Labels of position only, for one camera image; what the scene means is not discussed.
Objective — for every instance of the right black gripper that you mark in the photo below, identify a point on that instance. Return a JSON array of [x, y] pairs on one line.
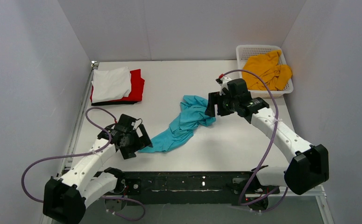
[[218, 103]]

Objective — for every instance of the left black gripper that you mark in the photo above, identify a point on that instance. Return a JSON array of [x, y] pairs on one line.
[[134, 142]]

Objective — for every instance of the turquoise t shirt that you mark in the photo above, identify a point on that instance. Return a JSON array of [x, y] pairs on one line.
[[182, 128]]

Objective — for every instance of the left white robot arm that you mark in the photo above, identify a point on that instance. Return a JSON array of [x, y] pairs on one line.
[[67, 198]]

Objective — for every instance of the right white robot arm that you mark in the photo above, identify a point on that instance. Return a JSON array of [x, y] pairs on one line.
[[308, 164]]

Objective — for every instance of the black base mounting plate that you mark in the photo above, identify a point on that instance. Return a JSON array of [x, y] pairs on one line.
[[182, 187]]

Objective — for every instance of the black folded t shirt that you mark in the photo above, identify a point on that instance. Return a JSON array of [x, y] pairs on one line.
[[114, 103]]

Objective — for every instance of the red folded t shirt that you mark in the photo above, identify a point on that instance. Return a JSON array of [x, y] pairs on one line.
[[137, 87]]

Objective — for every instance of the yellow crumpled t shirt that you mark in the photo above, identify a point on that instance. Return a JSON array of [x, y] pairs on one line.
[[268, 68]]

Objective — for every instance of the white folded t shirt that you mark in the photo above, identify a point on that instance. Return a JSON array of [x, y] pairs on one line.
[[111, 84]]

